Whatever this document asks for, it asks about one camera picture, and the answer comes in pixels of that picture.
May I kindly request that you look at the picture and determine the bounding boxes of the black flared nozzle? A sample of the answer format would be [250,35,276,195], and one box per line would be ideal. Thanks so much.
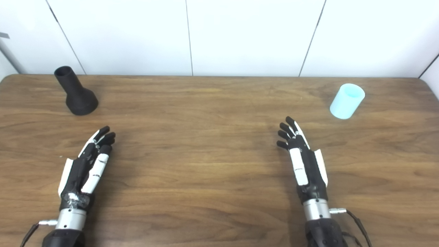
[54,66,99,116]

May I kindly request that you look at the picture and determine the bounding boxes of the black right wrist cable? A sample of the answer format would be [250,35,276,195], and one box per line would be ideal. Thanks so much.
[329,208,373,247]

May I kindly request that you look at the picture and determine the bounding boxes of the black and white left hand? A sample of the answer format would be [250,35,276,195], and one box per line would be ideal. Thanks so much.
[58,126,116,210]

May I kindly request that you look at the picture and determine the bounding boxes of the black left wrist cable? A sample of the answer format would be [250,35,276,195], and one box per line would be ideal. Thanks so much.
[20,220,57,247]

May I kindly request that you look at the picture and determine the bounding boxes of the light-blue hose piece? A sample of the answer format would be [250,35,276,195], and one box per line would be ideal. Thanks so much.
[330,83,366,120]

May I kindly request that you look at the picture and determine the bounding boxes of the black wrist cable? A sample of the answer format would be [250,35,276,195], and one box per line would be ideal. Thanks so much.
[20,220,57,247]
[329,208,373,247]

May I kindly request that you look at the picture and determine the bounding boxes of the black and white right hand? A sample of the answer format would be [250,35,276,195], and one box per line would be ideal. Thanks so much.
[276,116,329,205]

